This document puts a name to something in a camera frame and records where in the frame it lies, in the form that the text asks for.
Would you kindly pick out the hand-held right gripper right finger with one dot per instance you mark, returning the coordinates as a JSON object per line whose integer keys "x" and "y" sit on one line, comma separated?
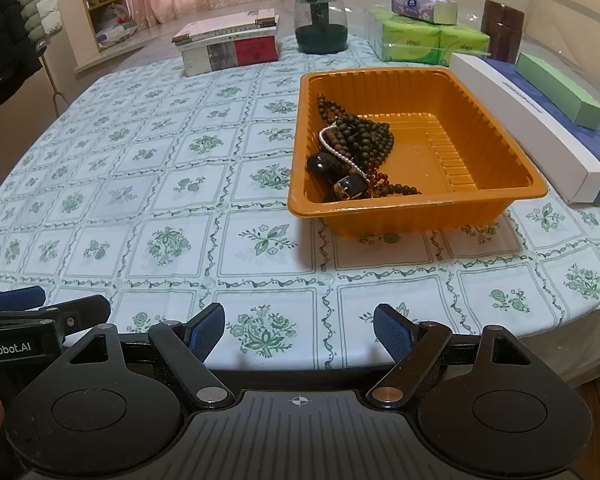
{"x": 392, "y": 332}

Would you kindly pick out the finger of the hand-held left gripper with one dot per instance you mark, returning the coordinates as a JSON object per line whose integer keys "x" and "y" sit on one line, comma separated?
{"x": 17, "y": 298}
{"x": 85, "y": 310}

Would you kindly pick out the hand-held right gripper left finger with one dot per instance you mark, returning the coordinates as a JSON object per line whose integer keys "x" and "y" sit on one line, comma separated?
{"x": 207, "y": 331}

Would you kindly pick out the orange plastic tray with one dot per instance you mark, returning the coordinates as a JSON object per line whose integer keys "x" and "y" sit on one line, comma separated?
{"x": 455, "y": 125}

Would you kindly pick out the long white box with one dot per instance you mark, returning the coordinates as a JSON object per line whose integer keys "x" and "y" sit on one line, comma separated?
{"x": 525, "y": 120}

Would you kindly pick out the black grey puffer jacket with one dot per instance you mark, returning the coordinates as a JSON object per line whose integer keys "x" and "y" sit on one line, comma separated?
{"x": 5, "y": 35}

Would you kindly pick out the thick white red book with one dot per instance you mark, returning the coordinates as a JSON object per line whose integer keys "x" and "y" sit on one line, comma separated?
{"x": 240, "y": 52}

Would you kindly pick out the white plastic bag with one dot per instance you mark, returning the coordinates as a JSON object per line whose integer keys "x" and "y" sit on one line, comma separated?
{"x": 115, "y": 27}

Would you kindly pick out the green tissue pack bundle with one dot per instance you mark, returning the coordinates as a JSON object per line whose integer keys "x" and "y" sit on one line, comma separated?
{"x": 420, "y": 42}

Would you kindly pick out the long light green box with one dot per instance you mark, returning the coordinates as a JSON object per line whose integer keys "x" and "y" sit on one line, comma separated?
{"x": 560, "y": 87}

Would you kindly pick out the cream cover book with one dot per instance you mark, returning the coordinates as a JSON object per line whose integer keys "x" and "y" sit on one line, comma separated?
{"x": 215, "y": 29}

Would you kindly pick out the green glass dome jar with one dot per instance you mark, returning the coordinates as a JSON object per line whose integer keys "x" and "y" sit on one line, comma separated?
{"x": 321, "y": 35}

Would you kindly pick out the small thin book stack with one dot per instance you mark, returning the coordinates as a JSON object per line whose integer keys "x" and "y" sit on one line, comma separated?
{"x": 267, "y": 17}

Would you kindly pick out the brown cylindrical canister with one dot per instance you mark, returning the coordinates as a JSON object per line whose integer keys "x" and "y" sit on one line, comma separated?
{"x": 505, "y": 32}

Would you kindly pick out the purple tissue pack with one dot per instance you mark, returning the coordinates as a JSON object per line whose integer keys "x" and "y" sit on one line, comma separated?
{"x": 420, "y": 6}

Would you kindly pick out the clear plastic sheet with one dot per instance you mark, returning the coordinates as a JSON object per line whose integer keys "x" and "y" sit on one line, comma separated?
{"x": 580, "y": 20}

